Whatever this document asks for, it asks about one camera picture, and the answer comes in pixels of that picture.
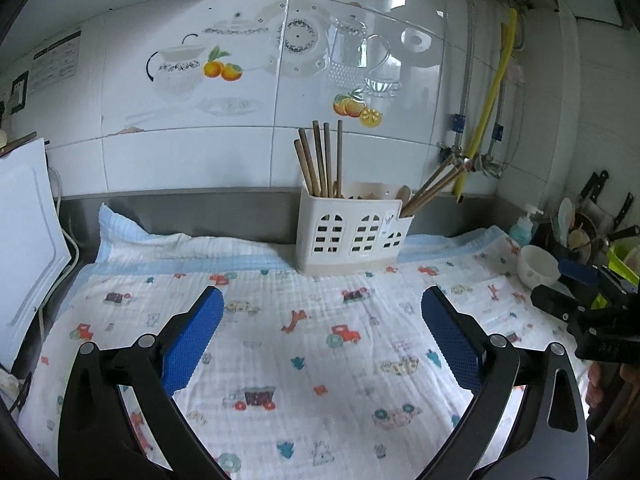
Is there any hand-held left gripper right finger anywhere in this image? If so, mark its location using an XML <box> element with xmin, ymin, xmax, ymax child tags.
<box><xmin>421</xmin><ymin>286</ymin><xmax>590</xmax><ymax>480</ymax></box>

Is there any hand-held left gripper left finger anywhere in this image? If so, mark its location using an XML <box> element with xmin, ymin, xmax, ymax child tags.
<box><xmin>57</xmin><ymin>286</ymin><xmax>226</xmax><ymax>480</ymax></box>

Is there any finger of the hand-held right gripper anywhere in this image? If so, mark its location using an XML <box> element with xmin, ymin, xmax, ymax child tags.
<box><xmin>531</xmin><ymin>284</ymin><xmax>591</xmax><ymax>323</ymax></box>
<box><xmin>556</xmin><ymin>258</ymin><xmax>601</xmax><ymax>287</ymax></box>

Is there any white plastic utensil holder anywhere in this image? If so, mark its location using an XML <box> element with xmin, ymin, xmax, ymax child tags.
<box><xmin>295</xmin><ymin>182</ymin><xmax>416</xmax><ymax>276</ymax></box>

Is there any person's right hand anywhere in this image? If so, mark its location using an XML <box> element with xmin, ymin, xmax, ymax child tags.
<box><xmin>586</xmin><ymin>360</ymin><xmax>636</xmax><ymax>411</ymax></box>

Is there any white bowl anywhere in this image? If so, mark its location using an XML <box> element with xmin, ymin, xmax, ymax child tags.
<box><xmin>516</xmin><ymin>245</ymin><xmax>559</xmax><ymax>288</ymax></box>

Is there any green plastic rack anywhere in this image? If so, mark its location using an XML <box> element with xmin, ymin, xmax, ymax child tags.
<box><xmin>592</xmin><ymin>241</ymin><xmax>640</xmax><ymax>311</ymax></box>

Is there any white spatula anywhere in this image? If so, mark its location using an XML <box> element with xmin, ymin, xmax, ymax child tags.
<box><xmin>557</xmin><ymin>197</ymin><xmax>577</xmax><ymax>248</ymax></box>

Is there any blue soap bottle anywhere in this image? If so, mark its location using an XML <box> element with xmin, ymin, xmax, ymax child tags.
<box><xmin>509</xmin><ymin>204</ymin><xmax>543</xmax><ymax>247</ymax></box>

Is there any printed white cloth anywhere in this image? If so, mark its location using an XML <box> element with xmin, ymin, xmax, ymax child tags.
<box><xmin>20</xmin><ymin>202</ymin><xmax>591</xmax><ymax>480</ymax></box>

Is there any metal pipe valve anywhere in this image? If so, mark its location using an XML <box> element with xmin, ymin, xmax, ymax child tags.
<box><xmin>440</xmin><ymin>142</ymin><xmax>503</xmax><ymax>178</ymax></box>

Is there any white cutting board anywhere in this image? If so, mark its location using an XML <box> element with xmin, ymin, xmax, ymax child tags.
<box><xmin>0</xmin><ymin>137</ymin><xmax>72</xmax><ymax>373</ymax></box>

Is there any metal flexible pipe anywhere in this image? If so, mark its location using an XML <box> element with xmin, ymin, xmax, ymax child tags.
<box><xmin>457</xmin><ymin>0</ymin><xmax>476</xmax><ymax>153</ymax></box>

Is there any yellow gas hose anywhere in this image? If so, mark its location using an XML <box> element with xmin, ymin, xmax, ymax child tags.
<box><xmin>455</xmin><ymin>7</ymin><xmax>518</xmax><ymax>203</ymax></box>

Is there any wall socket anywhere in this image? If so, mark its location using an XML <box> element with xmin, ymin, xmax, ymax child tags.
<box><xmin>9</xmin><ymin>72</ymin><xmax>29</xmax><ymax>112</ymax></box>

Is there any wall label sheet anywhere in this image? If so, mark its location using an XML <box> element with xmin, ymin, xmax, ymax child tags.
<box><xmin>30</xmin><ymin>30</ymin><xmax>82</xmax><ymax>92</ymax></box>

